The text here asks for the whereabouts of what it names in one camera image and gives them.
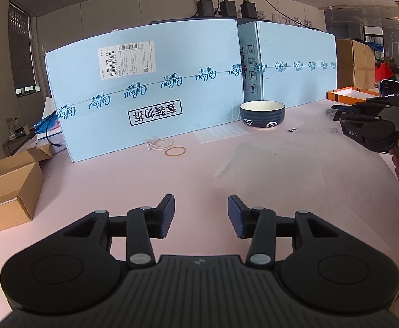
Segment small light blue carton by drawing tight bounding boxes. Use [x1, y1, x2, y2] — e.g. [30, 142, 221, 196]
[237, 20, 337, 110]

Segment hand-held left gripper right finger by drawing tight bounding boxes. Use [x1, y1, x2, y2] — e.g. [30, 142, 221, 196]
[227, 194, 337, 269]

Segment dark blue ceramic bowl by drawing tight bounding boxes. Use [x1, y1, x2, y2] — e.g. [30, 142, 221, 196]
[240, 100, 286, 130]

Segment floral tissue pack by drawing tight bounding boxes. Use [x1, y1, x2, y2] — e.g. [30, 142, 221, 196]
[33, 113, 62, 140]

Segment grey window blind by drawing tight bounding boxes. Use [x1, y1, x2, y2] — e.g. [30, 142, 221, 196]
[8, 2, 41, 97]

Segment open brown cardboard box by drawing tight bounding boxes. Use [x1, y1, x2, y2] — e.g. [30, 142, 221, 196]
[0, 141, 55, 238]

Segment large light blue carton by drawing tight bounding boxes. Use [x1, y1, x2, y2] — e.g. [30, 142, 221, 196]
[44, 19, 246, 163]

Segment black power adapter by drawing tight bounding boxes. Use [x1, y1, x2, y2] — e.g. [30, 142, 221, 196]
[240, 2, 258, 19]
[197, 0, 214, 18]
[219, 0, 237, 18]

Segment black cable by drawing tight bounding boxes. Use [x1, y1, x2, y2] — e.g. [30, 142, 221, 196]
[45, 116, 63, 148]

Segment white paper sheet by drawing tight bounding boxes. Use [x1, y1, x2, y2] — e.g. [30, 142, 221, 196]
[194, 123, 250, 144]

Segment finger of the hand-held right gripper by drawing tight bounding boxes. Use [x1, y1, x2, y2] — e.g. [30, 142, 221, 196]
[331, 98, 393, 113]
[326, 109, 393, 124]

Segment closed brown cardboard box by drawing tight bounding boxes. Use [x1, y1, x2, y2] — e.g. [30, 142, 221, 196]
[336, 39, 378, 91]

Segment orange flat box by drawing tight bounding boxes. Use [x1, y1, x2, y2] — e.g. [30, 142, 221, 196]
[326, 86, 382, 105]

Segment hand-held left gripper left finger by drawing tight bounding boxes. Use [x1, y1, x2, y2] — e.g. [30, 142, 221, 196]
[62, 194, 176, 269]

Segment white beaded string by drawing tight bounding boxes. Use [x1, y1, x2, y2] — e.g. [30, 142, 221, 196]
[145, 137, 173, 152]

